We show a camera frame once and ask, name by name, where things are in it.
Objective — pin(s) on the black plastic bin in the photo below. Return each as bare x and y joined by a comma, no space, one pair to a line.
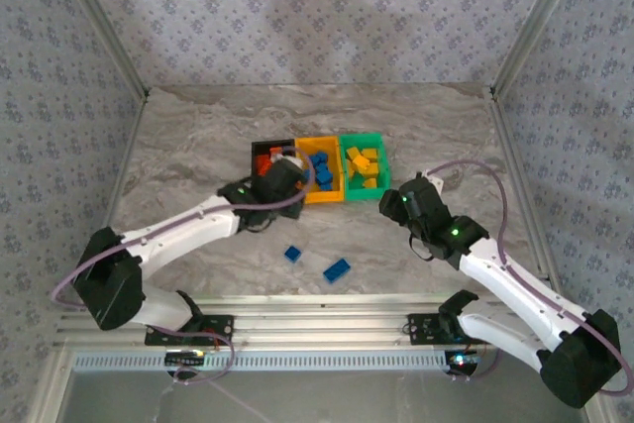
262,145

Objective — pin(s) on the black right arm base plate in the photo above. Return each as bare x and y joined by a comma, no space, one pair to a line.
421,326

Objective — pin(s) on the yellow lego brick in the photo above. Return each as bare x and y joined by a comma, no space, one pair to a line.
370,183
361,163
352,154
369,153
372,169
349,169

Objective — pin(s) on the aluminium table side rail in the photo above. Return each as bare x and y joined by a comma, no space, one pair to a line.
131,145
515,155

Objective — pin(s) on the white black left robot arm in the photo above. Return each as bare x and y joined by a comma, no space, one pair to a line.
188,230

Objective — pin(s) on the aluminium frame post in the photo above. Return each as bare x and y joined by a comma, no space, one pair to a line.
540,22
99,22

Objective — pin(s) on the blue lego brick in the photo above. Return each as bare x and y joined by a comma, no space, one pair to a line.
326,186
312,161
337,270
293,253
324,176
322,156
308,176

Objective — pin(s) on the yellow plastic bin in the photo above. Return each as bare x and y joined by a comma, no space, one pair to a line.
322,197

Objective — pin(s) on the aluminium frame leg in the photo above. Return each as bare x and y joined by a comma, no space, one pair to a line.
49,388

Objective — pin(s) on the green plastic bin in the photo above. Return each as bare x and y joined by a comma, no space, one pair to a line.
366,193

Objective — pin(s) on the aluminium frame rail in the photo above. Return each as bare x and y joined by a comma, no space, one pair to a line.
317,324

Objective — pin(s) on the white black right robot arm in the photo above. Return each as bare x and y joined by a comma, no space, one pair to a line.
500,279

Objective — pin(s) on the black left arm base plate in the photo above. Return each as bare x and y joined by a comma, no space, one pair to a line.
220,324

